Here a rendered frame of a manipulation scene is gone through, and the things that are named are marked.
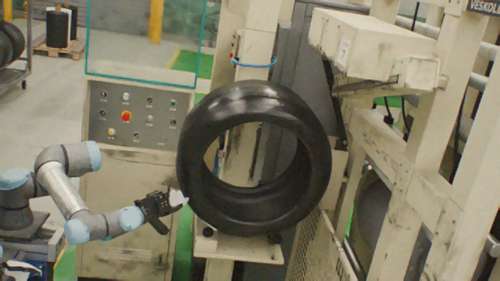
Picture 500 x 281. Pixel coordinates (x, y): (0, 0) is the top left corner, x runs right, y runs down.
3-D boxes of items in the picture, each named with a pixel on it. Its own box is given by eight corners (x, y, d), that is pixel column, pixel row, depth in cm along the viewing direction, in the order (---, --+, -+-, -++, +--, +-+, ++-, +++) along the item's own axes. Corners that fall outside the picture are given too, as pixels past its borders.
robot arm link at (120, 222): (113, 235, 143) (100, 240, 151) (147, 226, 150) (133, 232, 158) (107, 209, 144) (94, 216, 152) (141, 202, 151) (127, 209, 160)
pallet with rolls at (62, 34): (42, 41, 876) (43, -3, 850) (88, 47, 893) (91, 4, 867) (26, 54, 766) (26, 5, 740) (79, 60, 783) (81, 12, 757)
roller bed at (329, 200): (296, 188, 241) (308, 133, 231) (324, 191, 243) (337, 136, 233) (303, 207, 222) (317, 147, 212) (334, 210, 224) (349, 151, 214)
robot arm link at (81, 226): (23, 141, 167) (74, 225, 136) (55, 138, 174) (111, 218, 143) (21, 169, 172) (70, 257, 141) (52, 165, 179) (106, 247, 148)
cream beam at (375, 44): (305, 43, 201) (312, 7, 196) (362, 51, 204) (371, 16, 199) (344, 76, 144) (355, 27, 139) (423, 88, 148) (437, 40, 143)
